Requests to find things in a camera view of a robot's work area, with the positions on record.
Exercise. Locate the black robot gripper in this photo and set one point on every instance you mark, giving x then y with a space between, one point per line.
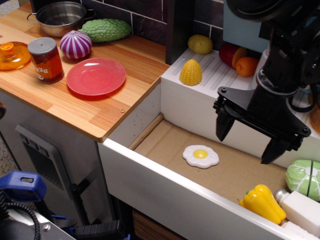
264 111

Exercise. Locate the yellow toy corn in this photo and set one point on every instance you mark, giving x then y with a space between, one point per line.
191 73

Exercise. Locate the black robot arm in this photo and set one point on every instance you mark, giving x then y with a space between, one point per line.
293 63

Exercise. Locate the pink plastic plate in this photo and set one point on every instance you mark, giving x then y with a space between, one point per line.
96 77

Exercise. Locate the toy fried egg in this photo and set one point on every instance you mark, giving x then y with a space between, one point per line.
200 156

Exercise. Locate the yellow toy bell pepper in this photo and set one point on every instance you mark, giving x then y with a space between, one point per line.
261 201

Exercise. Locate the green toy cabbage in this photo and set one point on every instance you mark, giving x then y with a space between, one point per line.
303 176

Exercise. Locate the orange transparent pot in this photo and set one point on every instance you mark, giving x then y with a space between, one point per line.
315 116

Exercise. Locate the orange toy fruit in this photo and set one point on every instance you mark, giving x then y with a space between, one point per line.
246 66

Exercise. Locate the grey toy faucet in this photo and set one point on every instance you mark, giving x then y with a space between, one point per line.
261 63

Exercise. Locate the red cut toy apple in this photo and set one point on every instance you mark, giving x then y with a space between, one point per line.
230 54

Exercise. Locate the white toy sink basin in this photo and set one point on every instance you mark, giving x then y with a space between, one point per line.
171 200

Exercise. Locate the white bottle silver cap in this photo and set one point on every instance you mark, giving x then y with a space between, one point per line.
300 210

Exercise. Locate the yellow toy potato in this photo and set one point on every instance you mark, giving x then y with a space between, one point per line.
200 44

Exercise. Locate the green toy bitter gourd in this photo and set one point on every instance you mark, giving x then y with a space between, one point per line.
106 30

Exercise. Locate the purple striped toy onion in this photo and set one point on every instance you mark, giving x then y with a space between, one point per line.
75 45

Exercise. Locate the grey oven door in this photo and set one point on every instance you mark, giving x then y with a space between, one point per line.
48 163

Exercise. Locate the red bean can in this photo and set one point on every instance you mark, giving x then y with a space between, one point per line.
46 60

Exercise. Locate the steel cooking pot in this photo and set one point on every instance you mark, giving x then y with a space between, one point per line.
59 18

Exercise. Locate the blue clamp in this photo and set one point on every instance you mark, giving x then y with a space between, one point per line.
23 186

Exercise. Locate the orange transparent lid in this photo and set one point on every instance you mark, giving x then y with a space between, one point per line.
14 56

